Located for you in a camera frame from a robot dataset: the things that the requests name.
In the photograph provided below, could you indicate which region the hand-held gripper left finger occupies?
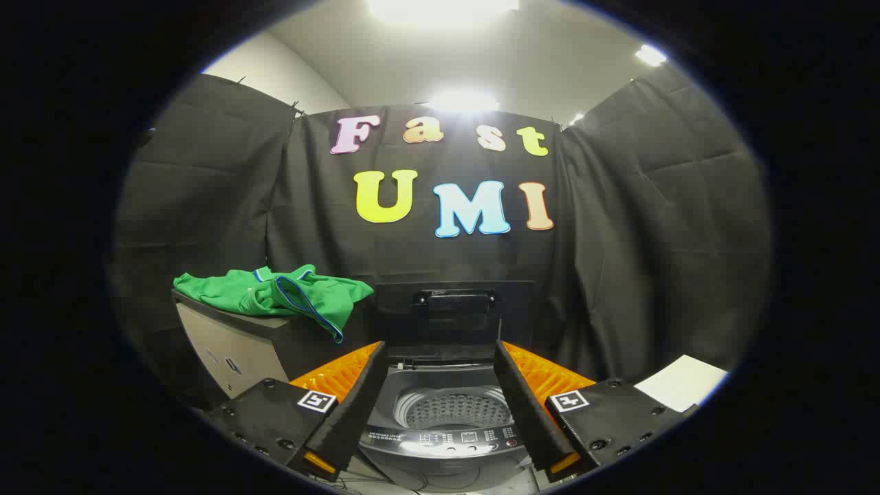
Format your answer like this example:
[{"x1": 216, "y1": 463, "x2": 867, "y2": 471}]
[{"x1": 206, "y1": 340, "x2": 390, "y2": 483}]

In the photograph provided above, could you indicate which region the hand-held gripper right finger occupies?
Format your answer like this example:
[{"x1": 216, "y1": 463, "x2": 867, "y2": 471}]
[{"x1": 494, "y1": 339, "x2": 699, "y2": 485}]

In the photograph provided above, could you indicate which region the grey washing machine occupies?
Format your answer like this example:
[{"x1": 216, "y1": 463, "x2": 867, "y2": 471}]
[{"x1": 357, "y1": 361, "x2": 545, "y2": 493}]

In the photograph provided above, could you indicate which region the green polo shirt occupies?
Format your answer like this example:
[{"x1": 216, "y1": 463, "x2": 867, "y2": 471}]
[{"x1": 173, "y1": 264, "x2": 375, "y2": 344}]

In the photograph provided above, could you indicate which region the grey cabinet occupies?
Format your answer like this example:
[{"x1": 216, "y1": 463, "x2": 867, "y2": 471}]
[{"x1": 172, "y1": 289, "x2": 377, "y2": 408}]

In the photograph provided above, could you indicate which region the black backdrop cloth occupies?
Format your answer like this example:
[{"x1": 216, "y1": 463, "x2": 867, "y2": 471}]
[{"x1": 110, "y1": 65, "x2": 774, "y2": 413}]

